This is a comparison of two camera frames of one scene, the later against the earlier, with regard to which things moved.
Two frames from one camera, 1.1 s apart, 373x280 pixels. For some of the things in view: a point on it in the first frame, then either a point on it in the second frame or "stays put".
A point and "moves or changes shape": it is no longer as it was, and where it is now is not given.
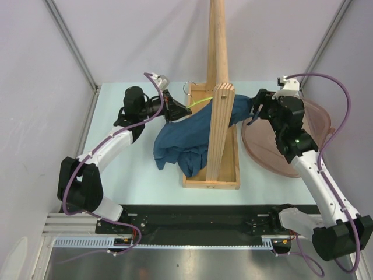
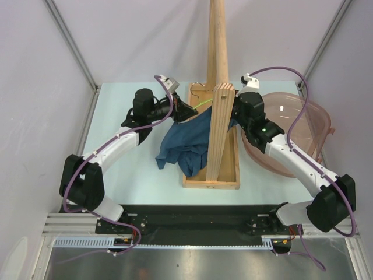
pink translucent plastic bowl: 259,138 stays put
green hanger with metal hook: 197,102 moves or changes shape
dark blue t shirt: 186,140 moves or changes shape
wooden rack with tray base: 223,164 stays put
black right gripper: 264,97 to 237,97
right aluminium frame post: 319,48 stays put
